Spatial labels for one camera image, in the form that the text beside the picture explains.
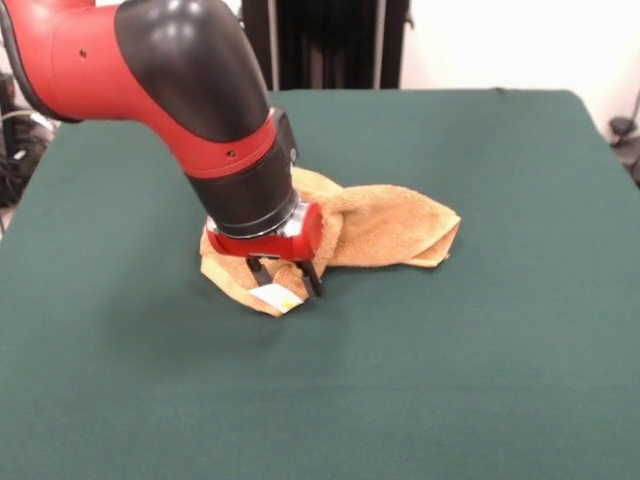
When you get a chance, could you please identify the black metal stand frame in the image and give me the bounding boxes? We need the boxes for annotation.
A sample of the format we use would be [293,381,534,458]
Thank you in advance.
[241,0,415,91]

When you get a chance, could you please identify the tan terry towel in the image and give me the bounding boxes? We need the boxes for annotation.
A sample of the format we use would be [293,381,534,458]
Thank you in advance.
[199,167,462,319]

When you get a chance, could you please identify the dark green table cloth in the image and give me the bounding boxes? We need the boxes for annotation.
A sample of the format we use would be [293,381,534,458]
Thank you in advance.
[0,87,640,480]

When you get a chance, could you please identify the white cable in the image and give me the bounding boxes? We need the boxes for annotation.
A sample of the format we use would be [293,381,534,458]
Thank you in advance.
[0,108,57,135]

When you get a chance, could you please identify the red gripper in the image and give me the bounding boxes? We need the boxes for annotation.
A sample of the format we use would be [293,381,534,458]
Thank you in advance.
[204,201,326,299]

